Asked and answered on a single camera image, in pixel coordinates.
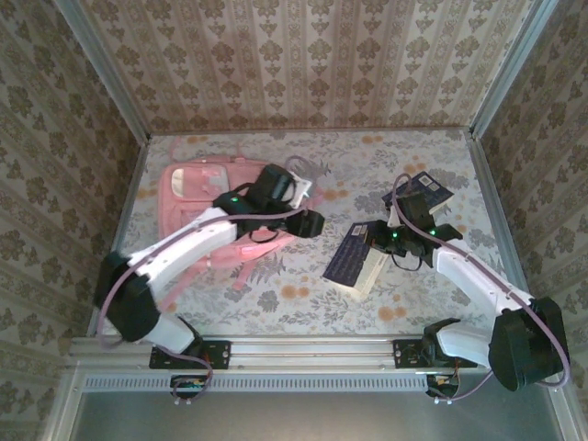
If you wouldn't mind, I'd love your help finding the dark blue paperback book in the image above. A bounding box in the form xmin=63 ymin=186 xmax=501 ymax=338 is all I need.
xmin=381 ymin=172 xmax=454 ymax=217
xmin=322 ymin=221 xmax=387 ymax=295

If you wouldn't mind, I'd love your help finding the pink backpack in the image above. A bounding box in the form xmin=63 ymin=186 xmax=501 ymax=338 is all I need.
xmin=158 ymin=136 xmax=322 ymax=319

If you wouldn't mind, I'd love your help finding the floral tablecloth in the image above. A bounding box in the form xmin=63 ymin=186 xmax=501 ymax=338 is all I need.
xmin=98 ymin=128 xmax=529 ymax=336

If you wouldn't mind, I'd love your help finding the black controller board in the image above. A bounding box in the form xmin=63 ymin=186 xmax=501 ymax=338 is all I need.
xmin=424 ymin=372 xmax=460 ymax=406
xmin=169 ymin=374 xmax=208 ymax=408

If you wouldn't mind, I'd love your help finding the grey metal panel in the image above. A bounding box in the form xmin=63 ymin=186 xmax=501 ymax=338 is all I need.
xmin=68 ymin=390 xmax=564 ymax=441

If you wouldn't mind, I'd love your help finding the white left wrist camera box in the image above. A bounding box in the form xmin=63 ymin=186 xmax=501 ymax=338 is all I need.
xmin=292 ymin=176 xmax=317 ymax=206

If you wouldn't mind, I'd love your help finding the aluminium side rail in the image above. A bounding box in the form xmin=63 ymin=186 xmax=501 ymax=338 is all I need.
xmin=466 ymin=128 xmax=541 ymax=334
xmin=86 ymin=132 xmax=153 ymax=339

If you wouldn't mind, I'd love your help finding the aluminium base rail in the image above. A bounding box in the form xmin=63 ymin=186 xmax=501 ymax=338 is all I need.
xmin=68 ymin=334 xmax=561 ymax=368

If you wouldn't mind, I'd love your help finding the aluminium frame post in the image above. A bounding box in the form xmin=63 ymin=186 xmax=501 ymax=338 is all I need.
xmin=469 ymin=0 xmax=552 ymax=137
xmin=52 ymin=0 xmax=153 ymax=141

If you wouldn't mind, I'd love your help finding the perforated cable duct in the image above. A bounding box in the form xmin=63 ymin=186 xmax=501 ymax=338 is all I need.
xmin=82 ymin=372 xmax=460 ymax=392

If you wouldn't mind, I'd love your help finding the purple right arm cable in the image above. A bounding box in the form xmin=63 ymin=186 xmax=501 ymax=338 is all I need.
xmin=392 ymin=173 xmax=571 ymax=401

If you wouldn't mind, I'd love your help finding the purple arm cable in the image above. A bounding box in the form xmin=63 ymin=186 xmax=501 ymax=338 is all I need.
xmin=96 ymin=155 xmax=318 ymax=350
xmin=392 ymin=173 xmax=571 ymax=401

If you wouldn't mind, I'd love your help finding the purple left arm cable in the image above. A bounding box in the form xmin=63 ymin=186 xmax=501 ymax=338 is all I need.
xmin=96 ymin=155 xmax=318 ymax=350

